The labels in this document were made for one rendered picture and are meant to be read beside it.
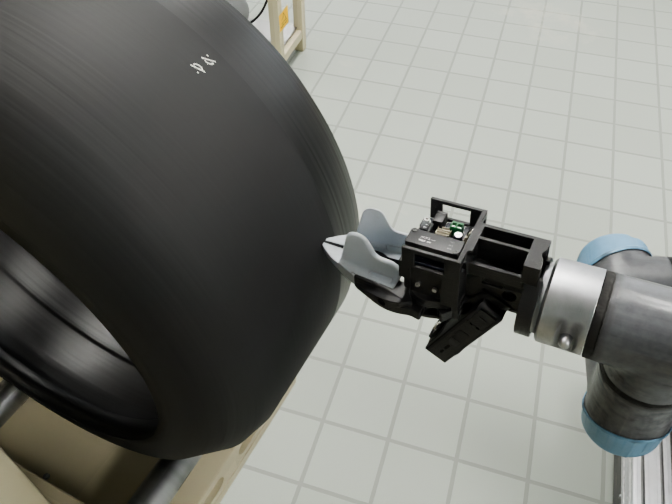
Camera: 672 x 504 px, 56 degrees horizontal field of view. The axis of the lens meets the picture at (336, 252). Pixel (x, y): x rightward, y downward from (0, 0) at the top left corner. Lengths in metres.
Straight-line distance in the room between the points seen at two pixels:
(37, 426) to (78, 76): 0.71
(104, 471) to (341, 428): 1.00
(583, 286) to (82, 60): 0.43
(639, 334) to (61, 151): 0.45
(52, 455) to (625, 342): 0.84
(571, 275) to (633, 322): 0.06
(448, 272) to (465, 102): 2.62
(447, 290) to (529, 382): 1.56
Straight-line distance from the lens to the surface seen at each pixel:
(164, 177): 0.50
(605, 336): 0.53
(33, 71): 0.53
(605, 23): 4.01
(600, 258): 0.70
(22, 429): 1.13
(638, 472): 1.78
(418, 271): 0.55
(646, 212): 2.76
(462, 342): 0.60
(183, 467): 0.90
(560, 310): 0.53
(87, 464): 1.06
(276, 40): 3.11
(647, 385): 0.56
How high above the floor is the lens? 1.72
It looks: 48 degrees down
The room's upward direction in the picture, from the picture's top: straight up
